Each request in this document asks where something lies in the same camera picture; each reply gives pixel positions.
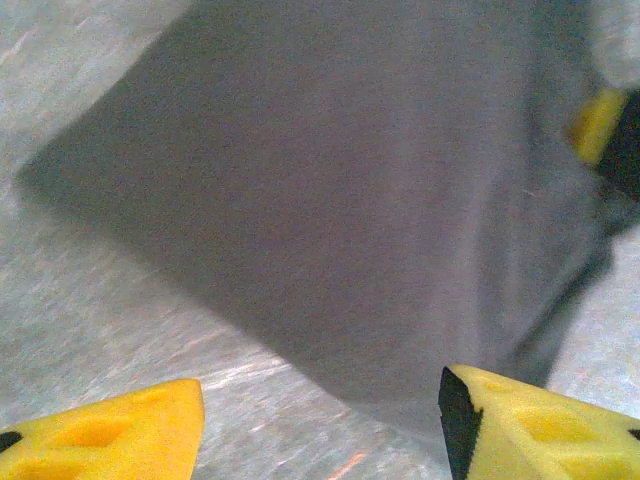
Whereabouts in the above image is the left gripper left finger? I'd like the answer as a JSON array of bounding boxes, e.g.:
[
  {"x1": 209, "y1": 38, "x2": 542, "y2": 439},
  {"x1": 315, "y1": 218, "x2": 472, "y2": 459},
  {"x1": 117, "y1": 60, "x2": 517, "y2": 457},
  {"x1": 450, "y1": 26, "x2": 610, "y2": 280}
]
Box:
[{"x1": 0, "y1": 378, "x2": 205, "y2": 480}]

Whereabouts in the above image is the dark grey t-shirt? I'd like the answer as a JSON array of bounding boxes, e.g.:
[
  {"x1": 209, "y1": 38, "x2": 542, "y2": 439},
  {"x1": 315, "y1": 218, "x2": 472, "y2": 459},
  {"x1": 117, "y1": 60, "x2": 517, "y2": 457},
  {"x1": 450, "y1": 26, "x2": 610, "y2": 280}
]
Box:
[{"x1": 14, "y1": 0, "x2": 621, "y2": 441}]

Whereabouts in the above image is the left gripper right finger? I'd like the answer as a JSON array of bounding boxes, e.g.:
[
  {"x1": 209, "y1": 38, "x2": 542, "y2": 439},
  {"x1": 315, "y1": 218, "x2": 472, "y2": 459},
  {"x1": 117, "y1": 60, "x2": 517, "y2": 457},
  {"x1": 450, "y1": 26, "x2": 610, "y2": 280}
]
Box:
[{"x1": 437, "y1": 363, "x2": 640, "y2": 480}]

